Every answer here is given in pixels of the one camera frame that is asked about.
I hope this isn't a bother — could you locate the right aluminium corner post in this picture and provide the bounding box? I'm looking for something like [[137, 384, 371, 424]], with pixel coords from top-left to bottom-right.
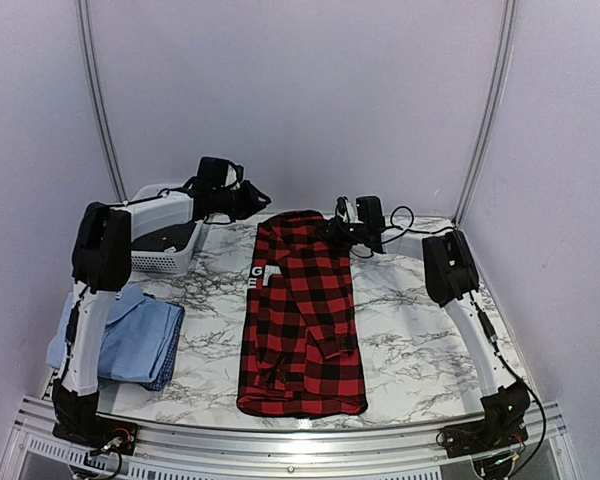
[[453, 0, 519, 226]]

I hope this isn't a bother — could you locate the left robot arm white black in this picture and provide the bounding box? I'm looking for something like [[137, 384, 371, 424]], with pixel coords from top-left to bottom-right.
[[52, 180, 271, 445]]

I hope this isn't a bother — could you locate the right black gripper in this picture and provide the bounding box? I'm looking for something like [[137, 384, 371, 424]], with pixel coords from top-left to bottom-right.
[[318, 216, 369, 249]]

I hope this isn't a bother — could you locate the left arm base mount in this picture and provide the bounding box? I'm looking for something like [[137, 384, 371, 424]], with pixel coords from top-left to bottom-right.
[[52, 416, 139, 455]]

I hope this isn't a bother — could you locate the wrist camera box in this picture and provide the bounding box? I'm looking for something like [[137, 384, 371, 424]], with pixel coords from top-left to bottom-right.
[[196, 156, 244, 191], [336, 196, 386, 230]]

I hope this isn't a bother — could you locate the red black plaid shirt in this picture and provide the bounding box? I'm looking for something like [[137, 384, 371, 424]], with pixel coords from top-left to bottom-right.
[[236, 210, 368, 418]]

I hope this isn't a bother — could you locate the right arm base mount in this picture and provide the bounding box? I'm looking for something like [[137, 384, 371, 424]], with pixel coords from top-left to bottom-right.
[[436, 421, 529, 458]]

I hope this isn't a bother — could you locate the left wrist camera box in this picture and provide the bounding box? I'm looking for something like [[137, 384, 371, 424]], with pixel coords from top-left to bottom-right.
[[196, 156, 244, 191]]

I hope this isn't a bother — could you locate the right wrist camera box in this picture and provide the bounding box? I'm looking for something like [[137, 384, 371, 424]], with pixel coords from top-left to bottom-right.
[[336, 196, 386, 230]]

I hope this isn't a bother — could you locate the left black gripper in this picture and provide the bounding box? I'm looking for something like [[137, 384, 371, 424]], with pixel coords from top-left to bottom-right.
[[212, 180, 270, 223]]

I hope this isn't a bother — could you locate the white plastic basket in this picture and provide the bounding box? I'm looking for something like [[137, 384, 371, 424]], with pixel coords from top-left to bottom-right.
[[127, 183, 205, 274]]

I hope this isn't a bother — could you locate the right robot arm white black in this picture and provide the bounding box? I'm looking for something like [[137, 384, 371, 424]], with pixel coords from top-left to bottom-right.
[[321, 218, 531, 448]]

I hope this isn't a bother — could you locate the folded light blue shirt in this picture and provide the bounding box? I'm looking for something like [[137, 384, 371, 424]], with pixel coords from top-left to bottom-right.
[[47, 284, 185, 385]]

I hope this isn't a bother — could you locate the aluminium corner post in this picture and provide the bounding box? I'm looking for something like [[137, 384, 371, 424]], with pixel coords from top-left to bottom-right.
[[453, 0, 519, 226], [75, 0, 128, 202]]

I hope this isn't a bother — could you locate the black shirt in basket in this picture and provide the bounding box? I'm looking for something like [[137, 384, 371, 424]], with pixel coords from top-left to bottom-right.
[[131, 221, 196, 253]]

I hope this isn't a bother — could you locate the left aluminium corner post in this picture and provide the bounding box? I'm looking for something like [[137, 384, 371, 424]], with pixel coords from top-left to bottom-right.
[[75, 0, 128, 202]]

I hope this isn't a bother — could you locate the aluminium front rail frame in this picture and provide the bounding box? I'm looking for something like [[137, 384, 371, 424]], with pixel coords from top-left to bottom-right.
[[0, 394, 581, 480]]

